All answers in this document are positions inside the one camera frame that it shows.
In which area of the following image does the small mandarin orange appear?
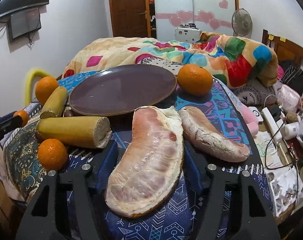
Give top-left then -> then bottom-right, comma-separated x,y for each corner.
13,110 -> 29,127
38,139 -> 68,171

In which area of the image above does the sugarcane piece long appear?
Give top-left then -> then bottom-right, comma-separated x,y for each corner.
37,116 -> 112,148

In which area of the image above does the large pomelo segment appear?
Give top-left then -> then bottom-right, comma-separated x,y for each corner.
105,106 -> 184,218

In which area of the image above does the sugarcane piece short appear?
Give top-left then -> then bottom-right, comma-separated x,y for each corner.
40,86 -> 68,119

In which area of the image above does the large orange with sticker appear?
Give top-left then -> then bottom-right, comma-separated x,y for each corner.
35,76 -> 59,105

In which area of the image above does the small pomelo segment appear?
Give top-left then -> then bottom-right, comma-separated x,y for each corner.
179,106 -> 250,163

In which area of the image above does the yellow foam tube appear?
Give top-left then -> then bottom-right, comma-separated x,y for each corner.
24,68 -> 51,106

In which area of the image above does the dark brown date fruit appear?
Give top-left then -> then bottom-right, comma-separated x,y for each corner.
64,109 -> 74,117

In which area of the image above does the purple ceramic plate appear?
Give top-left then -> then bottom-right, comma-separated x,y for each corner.
68,64 -> 177,116

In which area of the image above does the pink plush toy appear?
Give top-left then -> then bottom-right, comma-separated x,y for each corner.
241,104 -> 259,137

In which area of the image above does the white power strip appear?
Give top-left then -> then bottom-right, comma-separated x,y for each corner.
262,107 -> 282,144

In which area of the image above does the black backpack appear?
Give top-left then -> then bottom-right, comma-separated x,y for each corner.
280,60 -> 303,95

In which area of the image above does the colourful patchwork blanket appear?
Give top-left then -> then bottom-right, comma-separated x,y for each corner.
62,32 -> 278,88

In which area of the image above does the white box appliance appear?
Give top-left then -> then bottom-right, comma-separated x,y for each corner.
175,23 -> 202,43

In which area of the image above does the brown wooden door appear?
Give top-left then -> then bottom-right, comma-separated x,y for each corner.
109,0 -> 151,37

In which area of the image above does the wooden headboard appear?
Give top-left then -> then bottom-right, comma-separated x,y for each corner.
262,29 -> 303,70

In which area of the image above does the standing electric fan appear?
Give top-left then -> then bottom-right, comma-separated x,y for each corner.
231,8 -> 252,37

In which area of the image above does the white sliding wardrobe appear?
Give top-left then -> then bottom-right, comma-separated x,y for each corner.
154,0 -> 238,41

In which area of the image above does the lower black wall monitor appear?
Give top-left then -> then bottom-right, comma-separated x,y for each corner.
8,8 -> 41,42

